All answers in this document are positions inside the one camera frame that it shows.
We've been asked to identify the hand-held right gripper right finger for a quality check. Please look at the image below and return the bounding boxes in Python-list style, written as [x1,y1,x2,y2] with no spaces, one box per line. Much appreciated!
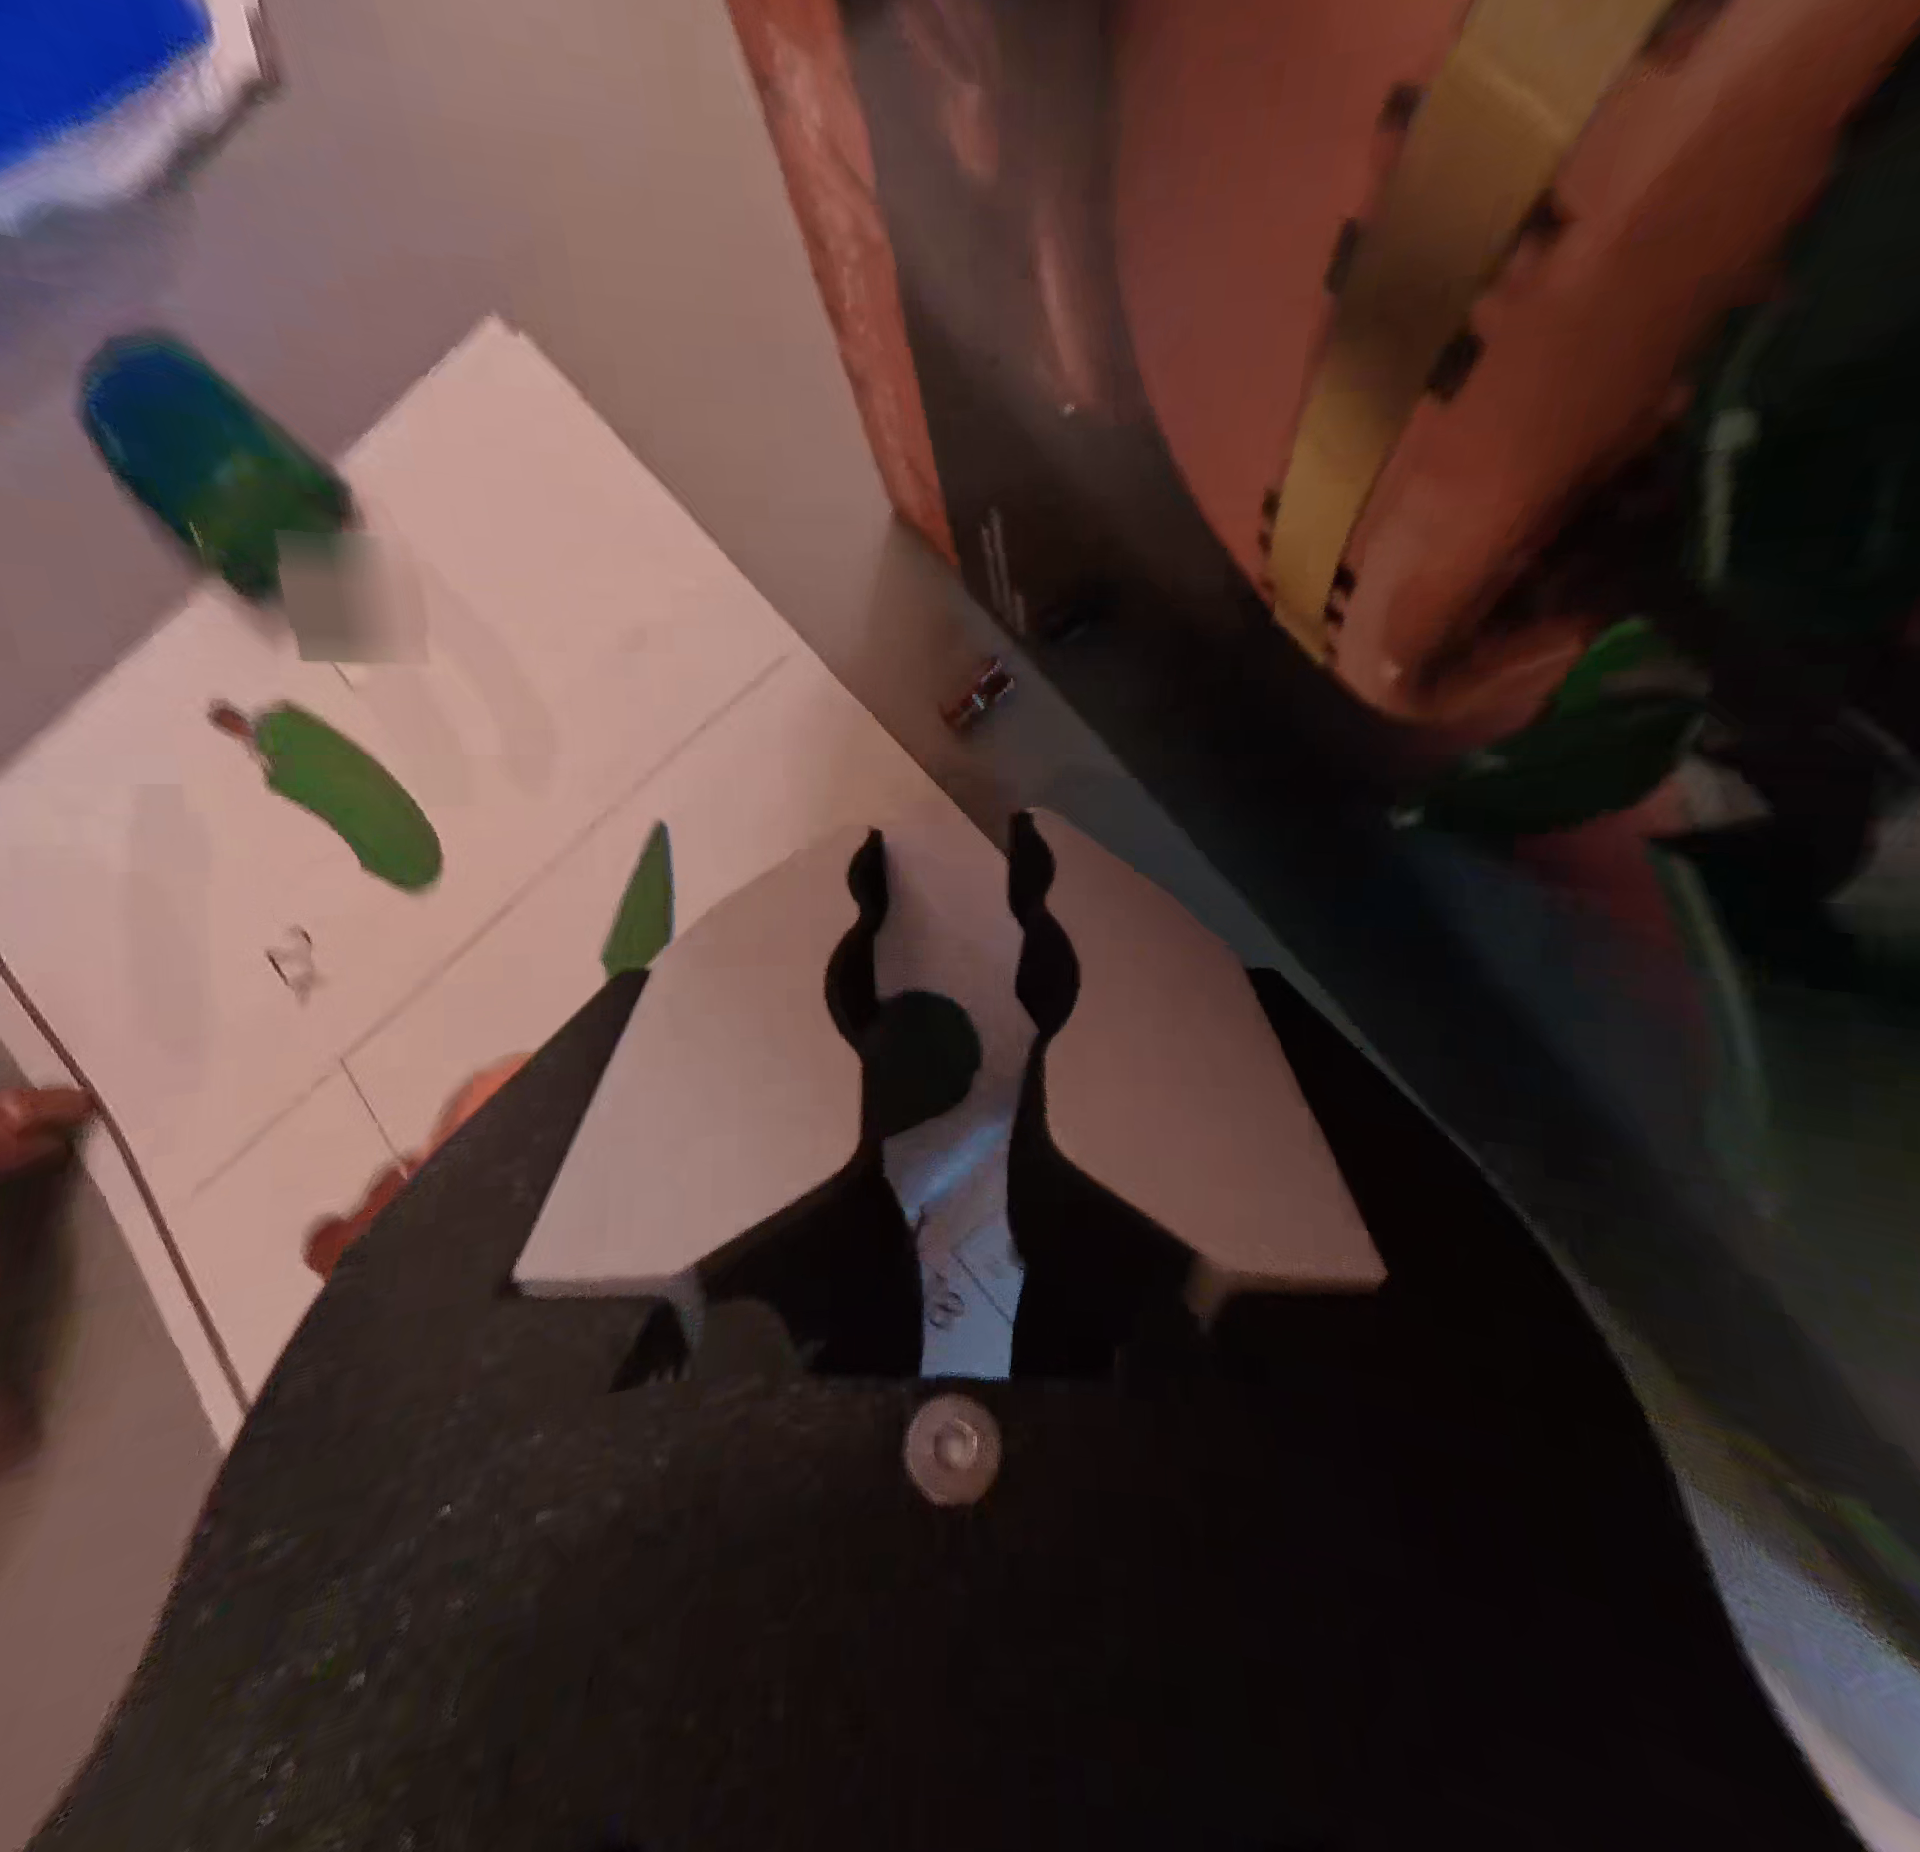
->
[1004,810,1390,1374]

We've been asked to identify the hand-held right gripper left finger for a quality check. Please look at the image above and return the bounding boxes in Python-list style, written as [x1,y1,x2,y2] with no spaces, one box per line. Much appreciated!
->
[513,826,919,1374]

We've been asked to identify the green toy leaf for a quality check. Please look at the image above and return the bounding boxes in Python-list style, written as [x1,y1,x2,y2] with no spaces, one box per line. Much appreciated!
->
[80,334,358,598]

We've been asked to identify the orchid print toy box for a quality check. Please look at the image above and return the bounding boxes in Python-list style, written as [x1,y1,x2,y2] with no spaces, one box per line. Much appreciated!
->
[705,0,1920,1598]

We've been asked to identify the white instruction booklet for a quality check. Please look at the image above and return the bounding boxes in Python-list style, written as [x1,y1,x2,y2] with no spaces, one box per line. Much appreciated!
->
[0,313,1247,1411]

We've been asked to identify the blue plastic bin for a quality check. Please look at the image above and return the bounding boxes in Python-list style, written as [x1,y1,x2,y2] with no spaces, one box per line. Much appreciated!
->
[0,0,283,230]

